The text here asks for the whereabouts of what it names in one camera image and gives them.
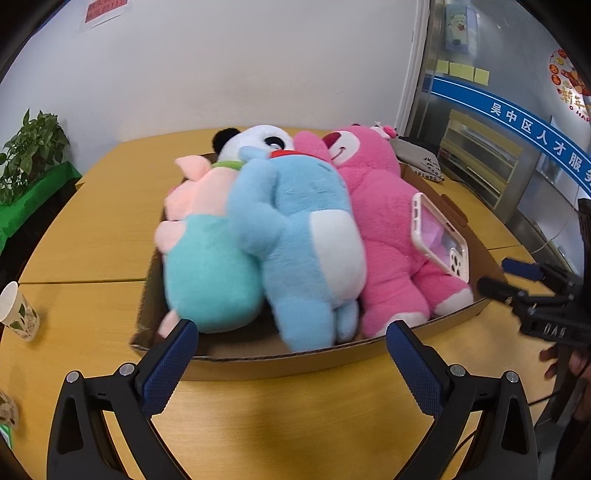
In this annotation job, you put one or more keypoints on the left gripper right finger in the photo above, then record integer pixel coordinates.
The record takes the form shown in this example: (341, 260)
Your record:
(504, 444)

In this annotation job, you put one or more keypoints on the pink pig plush teal shirt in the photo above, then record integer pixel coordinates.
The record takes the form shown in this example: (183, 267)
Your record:
(207, 279)

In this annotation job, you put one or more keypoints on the paper cup with leaf print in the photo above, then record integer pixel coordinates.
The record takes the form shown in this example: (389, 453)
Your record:
(17, 314)

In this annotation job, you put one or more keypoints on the white panda plush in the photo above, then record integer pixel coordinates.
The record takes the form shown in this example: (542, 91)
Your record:
(227, 142)

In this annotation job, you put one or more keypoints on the red wall sign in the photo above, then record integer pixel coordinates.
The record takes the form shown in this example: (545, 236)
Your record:
(100, 8)

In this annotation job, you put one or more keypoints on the person's right hand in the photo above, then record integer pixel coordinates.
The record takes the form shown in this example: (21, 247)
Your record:
(572, 387)

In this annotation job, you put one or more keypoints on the light blue plush toy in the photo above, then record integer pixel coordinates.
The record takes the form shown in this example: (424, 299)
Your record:
(292, 212)

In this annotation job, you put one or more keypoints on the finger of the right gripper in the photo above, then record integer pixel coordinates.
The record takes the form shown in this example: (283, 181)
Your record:
(501, 292)
(529, 271)

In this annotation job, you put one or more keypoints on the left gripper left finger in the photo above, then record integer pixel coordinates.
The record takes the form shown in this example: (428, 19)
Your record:
(80, 444)

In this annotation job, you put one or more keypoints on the white clear phone case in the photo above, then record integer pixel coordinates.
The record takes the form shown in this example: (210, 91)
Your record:
(434, 235)

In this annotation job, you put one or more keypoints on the grey folded cloth bag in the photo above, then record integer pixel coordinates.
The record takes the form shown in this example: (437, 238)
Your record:
(422, 161)

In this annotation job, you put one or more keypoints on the pink bear plush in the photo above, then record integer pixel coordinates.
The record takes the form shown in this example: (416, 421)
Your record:
(402, 283)

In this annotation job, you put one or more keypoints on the green potted plant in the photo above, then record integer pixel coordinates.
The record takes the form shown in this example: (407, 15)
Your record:
(38, 146)

